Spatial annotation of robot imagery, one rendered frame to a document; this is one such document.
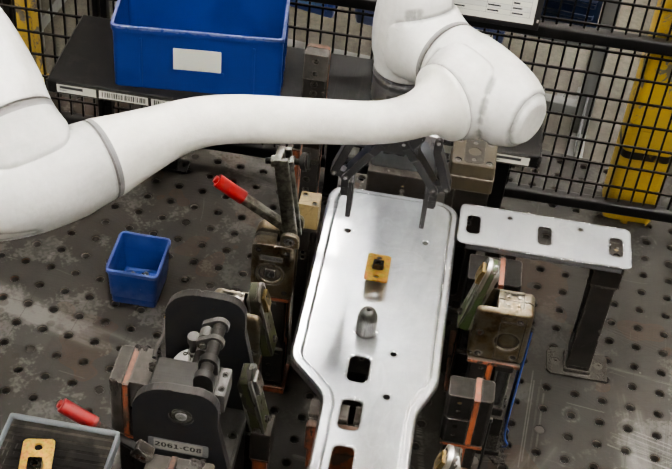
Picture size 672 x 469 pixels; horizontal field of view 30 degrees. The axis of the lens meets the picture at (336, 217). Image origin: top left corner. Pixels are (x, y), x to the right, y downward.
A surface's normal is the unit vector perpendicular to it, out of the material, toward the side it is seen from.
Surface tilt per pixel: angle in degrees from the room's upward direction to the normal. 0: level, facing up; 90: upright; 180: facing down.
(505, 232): 0
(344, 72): 0
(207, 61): 90
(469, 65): 14
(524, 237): 0
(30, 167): 23
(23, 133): 40
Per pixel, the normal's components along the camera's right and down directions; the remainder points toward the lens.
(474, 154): 0.07, -0.74
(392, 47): -0.74, 0.40
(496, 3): -0.15, 0.65
